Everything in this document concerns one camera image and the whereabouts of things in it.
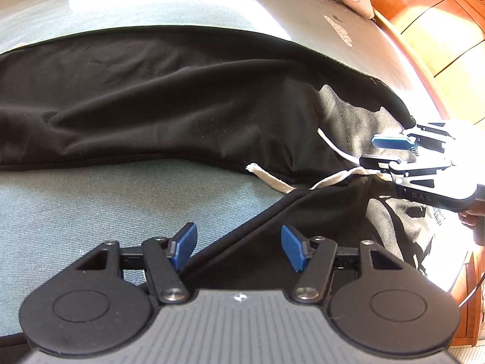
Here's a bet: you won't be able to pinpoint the black pants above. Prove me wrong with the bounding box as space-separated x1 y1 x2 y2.
0 26 461 306

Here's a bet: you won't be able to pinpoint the blue floral bed sheet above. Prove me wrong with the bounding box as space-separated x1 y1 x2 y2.
0 0 470 338

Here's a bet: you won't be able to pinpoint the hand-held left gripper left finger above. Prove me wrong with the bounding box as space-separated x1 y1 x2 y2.
76 223 198 306

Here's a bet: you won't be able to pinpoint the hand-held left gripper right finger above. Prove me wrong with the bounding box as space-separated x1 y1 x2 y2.
281 224 404 305

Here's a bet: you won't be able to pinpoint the person's right hand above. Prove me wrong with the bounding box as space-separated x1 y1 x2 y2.
458 208 480 229

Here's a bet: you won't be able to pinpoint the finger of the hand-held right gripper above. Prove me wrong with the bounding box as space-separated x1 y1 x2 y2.
371 123 452 156
359 155 452 184

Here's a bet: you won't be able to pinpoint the wooden headboard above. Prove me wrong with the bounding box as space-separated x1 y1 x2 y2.
364 0 485 152

